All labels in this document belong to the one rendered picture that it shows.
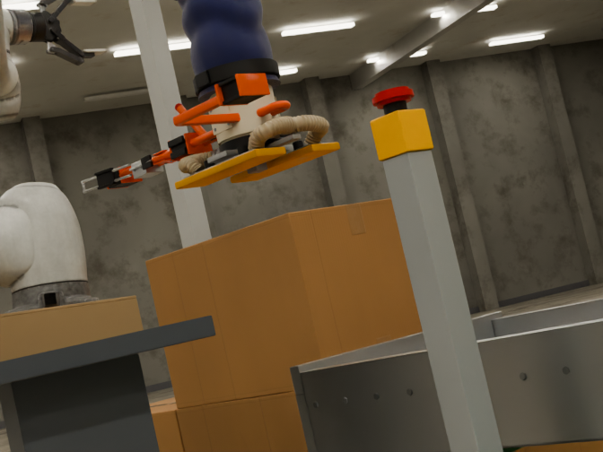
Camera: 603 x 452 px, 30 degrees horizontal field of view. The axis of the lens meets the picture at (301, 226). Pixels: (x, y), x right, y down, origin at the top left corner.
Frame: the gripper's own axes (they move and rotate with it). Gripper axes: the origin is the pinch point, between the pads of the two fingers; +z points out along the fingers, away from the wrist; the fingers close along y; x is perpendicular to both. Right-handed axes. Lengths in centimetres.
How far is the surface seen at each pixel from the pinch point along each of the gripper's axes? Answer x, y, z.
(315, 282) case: 55, 80, 7
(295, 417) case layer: 42, 109, 3
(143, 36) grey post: -251, -83, 197
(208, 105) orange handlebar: 44, 34, -4
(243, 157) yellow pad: 38, 46, 9
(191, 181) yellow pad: 16, 47, 8
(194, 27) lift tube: 24.4, 8.5, 13.2
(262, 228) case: 45, 65, 3
